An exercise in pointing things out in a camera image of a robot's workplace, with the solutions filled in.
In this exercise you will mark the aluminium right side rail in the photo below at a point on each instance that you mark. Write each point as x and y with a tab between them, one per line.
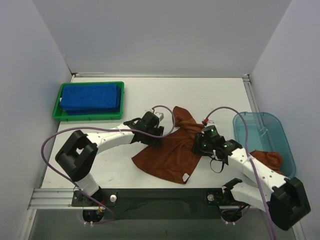
250	93

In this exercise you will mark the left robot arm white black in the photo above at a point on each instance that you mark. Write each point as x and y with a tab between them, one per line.
77	155

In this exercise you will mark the folded blue towel stack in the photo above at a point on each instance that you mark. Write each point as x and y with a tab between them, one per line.
95	98

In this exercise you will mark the teal transparent plastic bin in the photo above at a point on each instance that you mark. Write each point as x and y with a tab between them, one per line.
265	133

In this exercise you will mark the green plastic tray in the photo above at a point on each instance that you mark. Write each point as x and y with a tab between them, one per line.
63	116

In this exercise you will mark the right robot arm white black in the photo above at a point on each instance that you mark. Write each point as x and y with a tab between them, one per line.
283	199

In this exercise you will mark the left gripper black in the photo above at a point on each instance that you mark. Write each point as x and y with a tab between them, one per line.
155	139

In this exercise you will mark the aluminium back rail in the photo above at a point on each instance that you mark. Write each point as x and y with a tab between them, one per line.
153	75

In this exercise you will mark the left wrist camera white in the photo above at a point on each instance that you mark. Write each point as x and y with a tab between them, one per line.
160	115

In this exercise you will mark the rust orange towel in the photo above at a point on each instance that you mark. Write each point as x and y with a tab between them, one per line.
174	160
271	159

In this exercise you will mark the aluminium front frame rail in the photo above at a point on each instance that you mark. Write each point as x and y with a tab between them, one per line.
64	198

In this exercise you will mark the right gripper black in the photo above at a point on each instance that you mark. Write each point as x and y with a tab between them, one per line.
200	147

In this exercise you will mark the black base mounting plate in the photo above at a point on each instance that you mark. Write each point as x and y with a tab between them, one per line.
163	210

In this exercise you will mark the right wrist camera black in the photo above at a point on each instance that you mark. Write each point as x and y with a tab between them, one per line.
210	131

